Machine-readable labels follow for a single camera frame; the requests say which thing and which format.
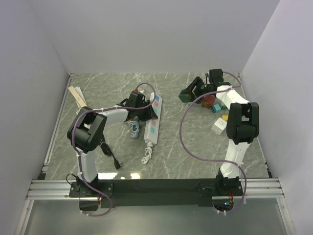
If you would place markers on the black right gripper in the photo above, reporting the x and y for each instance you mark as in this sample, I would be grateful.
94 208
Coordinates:
197 82

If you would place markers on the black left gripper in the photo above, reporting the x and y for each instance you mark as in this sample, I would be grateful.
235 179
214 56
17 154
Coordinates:
149 115

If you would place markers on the green cube adapter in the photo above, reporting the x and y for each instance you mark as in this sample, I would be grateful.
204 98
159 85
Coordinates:
186 97

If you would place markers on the red-brown cube adapter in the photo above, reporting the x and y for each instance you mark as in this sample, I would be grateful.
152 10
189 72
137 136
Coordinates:
208 101

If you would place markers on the teal usb charger cube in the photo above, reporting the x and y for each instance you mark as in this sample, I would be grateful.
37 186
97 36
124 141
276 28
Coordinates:
216 108

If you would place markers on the long white power strip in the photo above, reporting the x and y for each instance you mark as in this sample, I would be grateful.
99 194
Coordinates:
152 126

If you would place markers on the white cube adapter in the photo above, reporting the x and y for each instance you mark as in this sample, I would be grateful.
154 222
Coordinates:
219 126

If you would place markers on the beige power strip red sockets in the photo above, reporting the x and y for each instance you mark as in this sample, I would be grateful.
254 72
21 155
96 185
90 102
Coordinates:
77 97

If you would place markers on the small white power strip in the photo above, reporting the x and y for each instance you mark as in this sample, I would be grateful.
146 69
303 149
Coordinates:
80 93

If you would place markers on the mint green plug adapter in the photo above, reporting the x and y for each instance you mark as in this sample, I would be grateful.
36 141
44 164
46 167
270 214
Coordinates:
223 106

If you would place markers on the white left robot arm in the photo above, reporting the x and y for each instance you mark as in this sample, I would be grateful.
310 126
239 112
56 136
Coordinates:
86 134

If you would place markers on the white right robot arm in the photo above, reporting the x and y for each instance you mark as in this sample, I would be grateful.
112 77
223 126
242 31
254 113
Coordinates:
242 126

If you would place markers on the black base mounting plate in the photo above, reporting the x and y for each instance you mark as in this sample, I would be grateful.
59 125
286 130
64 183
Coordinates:
157 192

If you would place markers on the aluminium frame rail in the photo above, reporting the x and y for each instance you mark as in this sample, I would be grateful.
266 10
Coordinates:
44 189

